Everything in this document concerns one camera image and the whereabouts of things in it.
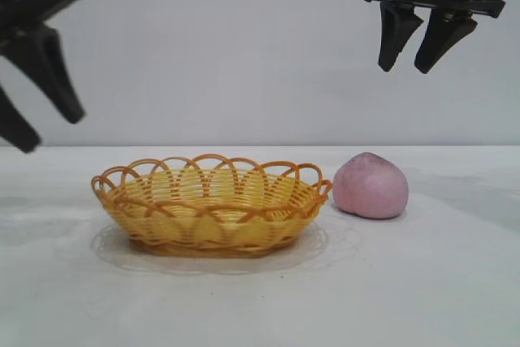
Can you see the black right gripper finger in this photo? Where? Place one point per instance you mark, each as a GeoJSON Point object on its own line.
{"type": "Point", "coordinates": [440, 40]}
{"type": "Point", "coordinates": [396, 30]}

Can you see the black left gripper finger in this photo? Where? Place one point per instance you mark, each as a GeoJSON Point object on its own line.
{"type": "Point", "coordinates": [53, 70]}
{"type": "Point", "coordinates": [16, 123]}

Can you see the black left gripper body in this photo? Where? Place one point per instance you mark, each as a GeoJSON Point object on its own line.
{"type": "Point", "coordinates": [24, 5]}

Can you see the pink peach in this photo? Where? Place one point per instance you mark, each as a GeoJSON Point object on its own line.
{"type": "Point", "coordinates": [371, 190]}

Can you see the yellow woven wicker basket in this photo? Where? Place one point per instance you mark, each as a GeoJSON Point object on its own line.
{"type": "Point", "coordinates": [211, 229]}

